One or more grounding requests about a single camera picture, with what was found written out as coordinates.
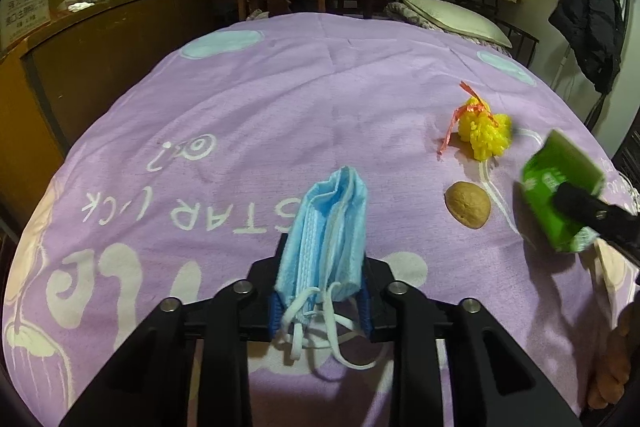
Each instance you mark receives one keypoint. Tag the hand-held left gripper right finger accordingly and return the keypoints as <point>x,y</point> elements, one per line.
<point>425,357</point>

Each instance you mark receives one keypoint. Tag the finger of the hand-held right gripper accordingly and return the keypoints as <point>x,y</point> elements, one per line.
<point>595,214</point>

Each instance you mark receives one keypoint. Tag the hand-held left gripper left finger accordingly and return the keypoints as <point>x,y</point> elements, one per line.
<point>225,357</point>

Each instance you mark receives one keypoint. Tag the green drink carton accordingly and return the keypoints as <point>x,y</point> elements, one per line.
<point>555,177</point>

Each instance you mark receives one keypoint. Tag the blue face mask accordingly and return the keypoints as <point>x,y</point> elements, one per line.
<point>327,237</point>

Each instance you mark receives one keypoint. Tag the person's right hand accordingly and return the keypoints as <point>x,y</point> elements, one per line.
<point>612,367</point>

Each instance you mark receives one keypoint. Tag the brown round nut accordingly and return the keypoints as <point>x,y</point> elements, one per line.
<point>467,204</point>

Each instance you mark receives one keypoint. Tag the yellow foam fruit net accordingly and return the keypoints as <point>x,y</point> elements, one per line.
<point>482,134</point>

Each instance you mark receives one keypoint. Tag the black jacket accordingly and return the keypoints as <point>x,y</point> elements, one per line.
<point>592,22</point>

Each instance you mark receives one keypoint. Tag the white pillow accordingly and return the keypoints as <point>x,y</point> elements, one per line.
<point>450,14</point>

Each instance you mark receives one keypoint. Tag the purple printed blanket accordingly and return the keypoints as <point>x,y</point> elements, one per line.
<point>300,107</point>

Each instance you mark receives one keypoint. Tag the wooden cabinet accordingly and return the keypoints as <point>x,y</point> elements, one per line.
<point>100,57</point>

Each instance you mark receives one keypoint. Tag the black metal bed frame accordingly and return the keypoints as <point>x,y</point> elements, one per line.
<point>522,42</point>

